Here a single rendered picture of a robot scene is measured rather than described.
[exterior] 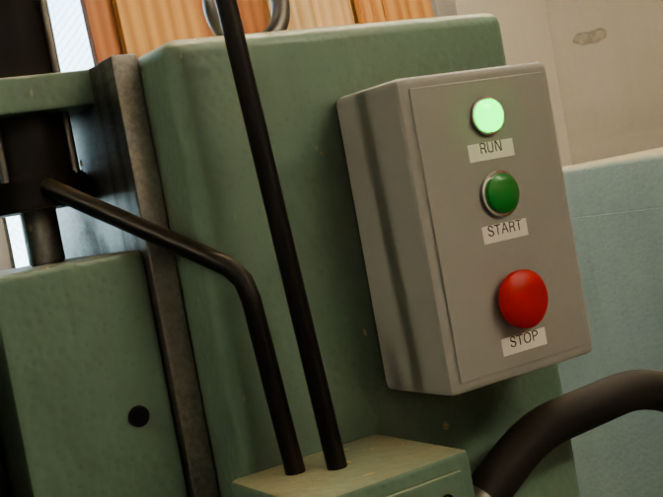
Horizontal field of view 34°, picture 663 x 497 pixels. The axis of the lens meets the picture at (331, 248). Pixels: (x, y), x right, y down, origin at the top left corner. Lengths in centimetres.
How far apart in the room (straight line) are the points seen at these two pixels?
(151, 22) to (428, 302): 159
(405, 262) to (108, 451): 18
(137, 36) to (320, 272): 152
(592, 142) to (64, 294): 252
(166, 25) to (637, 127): 133
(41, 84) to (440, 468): 28
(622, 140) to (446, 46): 231
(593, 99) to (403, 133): 245
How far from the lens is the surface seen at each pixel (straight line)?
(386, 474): 50
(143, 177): 57
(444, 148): 54
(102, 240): 63
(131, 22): 206
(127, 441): 57
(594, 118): 298
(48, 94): 59
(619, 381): 65
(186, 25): 212
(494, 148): 56
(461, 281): 54
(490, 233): 56
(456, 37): 64
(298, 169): 57
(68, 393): 56
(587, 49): 298
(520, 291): 55
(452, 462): 52
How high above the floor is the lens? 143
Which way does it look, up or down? 3 degrees down
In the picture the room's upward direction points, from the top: 10 degrees counter-clockwise
